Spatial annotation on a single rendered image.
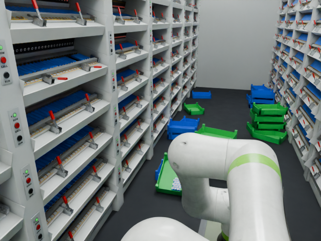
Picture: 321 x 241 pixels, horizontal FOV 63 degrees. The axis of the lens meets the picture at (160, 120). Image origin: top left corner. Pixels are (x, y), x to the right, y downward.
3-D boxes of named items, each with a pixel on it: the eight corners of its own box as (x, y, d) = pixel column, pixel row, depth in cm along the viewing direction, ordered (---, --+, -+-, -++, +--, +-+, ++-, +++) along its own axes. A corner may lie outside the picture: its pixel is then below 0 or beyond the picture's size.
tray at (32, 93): (106, 74, 139) (110, 57, 135) (21, 108, 84) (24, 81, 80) (73, 60, 141) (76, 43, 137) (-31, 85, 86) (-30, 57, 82)
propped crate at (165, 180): (183, 196, 185) (183, 190, 179) (156, 191, 190) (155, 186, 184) (190, 161, 205) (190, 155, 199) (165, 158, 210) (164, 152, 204)
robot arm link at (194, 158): (186, 188, 116) (169, 120, 73) (223, 195, 112) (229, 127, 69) (180, 218, 110) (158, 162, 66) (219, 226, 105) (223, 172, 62)
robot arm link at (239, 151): (225, 169, 77) (229, 131, 74) (271, 177, 74) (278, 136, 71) (220, 204, 61) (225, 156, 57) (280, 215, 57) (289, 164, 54)
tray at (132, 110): (147, 106, 216) (153, 91, 210) (117, 135, 161) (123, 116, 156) (125, 97, 218) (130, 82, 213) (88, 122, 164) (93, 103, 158)
